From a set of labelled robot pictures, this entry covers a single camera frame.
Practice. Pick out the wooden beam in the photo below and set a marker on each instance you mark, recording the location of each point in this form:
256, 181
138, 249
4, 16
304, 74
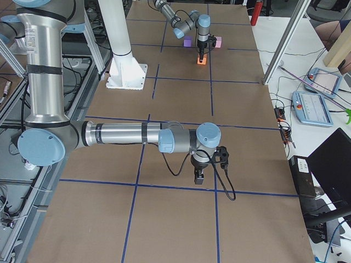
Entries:
338, 41

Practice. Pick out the purple foam cube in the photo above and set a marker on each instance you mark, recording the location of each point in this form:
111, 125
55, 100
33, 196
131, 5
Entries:
187, 41

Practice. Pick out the pink foam cube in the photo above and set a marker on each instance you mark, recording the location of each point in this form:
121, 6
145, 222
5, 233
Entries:
218, 42

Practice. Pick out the black monitor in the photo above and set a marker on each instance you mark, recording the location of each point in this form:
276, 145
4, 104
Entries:
330, 165

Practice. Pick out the orange black connector strip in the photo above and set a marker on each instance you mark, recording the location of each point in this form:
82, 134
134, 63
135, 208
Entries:
284, 127

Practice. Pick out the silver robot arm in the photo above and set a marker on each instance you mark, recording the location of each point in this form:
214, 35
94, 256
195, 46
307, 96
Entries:
49, 133
195, 21

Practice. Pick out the red fire extinguisher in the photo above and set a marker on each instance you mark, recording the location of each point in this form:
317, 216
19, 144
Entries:
256, 12

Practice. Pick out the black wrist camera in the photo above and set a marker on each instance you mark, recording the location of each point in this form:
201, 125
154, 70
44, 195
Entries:
212, 41
222, 156

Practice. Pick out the near teach pendant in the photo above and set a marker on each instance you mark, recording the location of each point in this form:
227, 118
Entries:
311, 109

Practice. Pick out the teach pendant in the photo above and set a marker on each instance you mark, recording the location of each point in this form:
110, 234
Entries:
311, 109
323, 81

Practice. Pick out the black box device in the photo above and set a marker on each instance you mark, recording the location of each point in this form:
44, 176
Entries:
302, 177

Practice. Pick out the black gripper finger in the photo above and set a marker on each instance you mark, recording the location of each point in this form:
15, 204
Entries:
198, 176
201, 54

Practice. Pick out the aluminium frame post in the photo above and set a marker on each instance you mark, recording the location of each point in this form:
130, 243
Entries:
291, 27

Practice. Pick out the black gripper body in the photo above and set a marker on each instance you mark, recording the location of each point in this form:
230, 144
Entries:
198, 165
201, 45

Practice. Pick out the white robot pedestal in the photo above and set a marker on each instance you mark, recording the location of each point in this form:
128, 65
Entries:
125, 71

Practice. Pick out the orange foam cube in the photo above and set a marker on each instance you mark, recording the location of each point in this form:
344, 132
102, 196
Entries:
202, 61

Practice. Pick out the far teach pendant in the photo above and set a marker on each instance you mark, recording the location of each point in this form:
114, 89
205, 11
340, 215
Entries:
323, 81

